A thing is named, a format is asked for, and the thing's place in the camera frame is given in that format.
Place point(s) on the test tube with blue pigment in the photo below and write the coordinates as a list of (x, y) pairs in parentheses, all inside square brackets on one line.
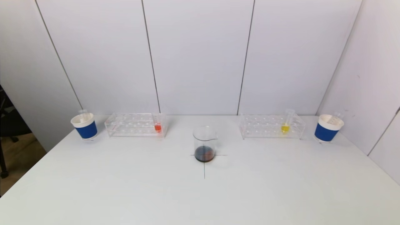
[(83, 115)]

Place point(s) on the clear graduated plastic test tube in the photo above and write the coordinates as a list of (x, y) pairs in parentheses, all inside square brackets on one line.
[(337, 118)]

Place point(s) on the clear glass beaker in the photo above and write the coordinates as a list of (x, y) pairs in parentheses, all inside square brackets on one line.
[(204, 154)]

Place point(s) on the test tube with red pigment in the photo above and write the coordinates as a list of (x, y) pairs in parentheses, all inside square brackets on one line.
[(157, 127)]

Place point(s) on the clear acrylic test tube rack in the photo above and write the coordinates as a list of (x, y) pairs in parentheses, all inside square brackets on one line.
[(134, 125), (265, 126)]

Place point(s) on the test tube with yellow pigment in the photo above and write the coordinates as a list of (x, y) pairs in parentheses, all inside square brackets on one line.
[(285, 128)]

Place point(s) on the blue white paper cup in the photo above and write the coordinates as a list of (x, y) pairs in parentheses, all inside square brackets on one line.
[(325, 132), (86, 130)]

